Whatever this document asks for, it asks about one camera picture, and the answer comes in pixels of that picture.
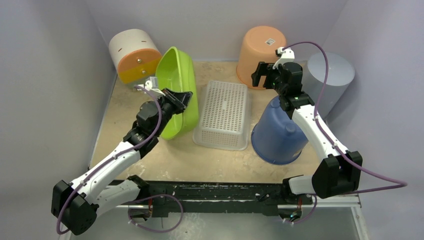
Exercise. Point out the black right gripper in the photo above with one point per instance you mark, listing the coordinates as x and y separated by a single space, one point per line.
271 74

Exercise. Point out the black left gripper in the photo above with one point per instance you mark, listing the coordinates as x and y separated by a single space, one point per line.
178 100

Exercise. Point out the orange plastic bucket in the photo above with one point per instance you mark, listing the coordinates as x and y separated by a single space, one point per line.
258 45

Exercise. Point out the lime green plastic tray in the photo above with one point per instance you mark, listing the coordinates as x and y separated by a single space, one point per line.
175 71

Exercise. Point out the pale green perforated basket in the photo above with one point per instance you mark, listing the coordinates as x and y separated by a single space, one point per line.
225 116

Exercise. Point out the blue plastic bucket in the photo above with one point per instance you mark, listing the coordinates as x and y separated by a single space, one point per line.
276 138

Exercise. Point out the large grey plastic bucket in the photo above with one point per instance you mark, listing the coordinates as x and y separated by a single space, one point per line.
340 74

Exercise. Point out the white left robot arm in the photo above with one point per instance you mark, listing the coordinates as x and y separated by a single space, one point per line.
77 204

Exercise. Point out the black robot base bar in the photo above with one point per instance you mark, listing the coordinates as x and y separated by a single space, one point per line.
195 190

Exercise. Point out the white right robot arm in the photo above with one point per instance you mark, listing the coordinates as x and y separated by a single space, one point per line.
338 172

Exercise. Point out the cream cabinet with coloured drawers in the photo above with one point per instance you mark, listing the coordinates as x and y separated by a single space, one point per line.
134 55

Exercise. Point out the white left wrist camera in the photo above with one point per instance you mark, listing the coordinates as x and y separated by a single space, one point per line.
150 87

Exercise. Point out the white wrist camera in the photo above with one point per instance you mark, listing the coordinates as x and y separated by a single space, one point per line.
150 87
285 54

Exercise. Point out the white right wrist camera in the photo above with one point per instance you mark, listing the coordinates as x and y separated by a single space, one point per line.
285 54

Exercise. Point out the aluminium frame rail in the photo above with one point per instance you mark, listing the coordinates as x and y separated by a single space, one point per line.
344 202

